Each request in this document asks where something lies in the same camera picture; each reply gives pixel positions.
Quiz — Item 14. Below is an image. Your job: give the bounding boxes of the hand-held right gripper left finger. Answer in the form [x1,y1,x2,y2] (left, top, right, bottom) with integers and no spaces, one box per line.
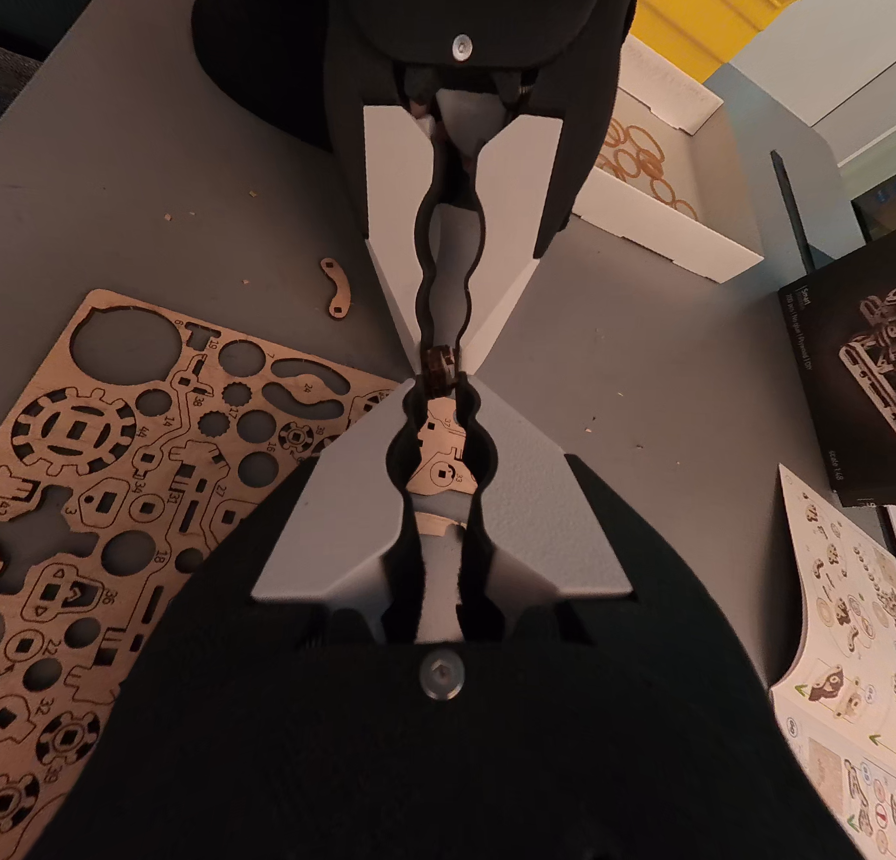
[251,377,429,644]

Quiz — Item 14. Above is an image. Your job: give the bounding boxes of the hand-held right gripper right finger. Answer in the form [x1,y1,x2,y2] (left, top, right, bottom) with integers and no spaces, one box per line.
[455,376,631,644]

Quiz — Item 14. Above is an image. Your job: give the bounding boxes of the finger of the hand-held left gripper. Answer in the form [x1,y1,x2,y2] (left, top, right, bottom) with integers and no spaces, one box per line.
[363,104,440,374]
[455,113,566,378]

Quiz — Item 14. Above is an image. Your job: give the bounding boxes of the small dark wooden gear part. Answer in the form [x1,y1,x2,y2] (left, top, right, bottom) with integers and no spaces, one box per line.
[422,345,457,396]

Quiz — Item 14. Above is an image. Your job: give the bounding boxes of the small curved wooden link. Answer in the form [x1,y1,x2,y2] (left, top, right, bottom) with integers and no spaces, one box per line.
[321,258,351,321]

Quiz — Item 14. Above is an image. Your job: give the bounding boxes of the laser-cut plywood parts sheet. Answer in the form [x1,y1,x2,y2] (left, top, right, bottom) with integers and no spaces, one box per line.
[0,288,484,836]

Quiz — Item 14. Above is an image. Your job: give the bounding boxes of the black model kit box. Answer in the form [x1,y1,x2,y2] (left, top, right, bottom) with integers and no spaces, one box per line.
[778,233,896,508]

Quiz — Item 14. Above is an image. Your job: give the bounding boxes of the pile of tan rubber bands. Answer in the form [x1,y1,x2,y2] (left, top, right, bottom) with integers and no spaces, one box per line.
[598,118,701,220]

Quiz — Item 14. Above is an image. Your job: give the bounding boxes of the white cardboard box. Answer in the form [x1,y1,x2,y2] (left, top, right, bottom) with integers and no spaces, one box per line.
[570,34,765,284]

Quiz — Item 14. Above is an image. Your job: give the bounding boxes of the black pad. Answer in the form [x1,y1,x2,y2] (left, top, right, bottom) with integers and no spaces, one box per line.
[191,0,338,154]

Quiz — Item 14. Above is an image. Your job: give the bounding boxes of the yellow plastic bin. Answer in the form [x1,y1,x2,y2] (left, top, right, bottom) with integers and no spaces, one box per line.
[633,0,802,84]

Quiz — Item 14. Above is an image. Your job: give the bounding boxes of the black slender stick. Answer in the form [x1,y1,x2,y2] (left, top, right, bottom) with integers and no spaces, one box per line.
[770,149,818,274]

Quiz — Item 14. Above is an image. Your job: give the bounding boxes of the illustrated instruction booklet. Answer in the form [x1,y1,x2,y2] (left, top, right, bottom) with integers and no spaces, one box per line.
[770,462,896,860]

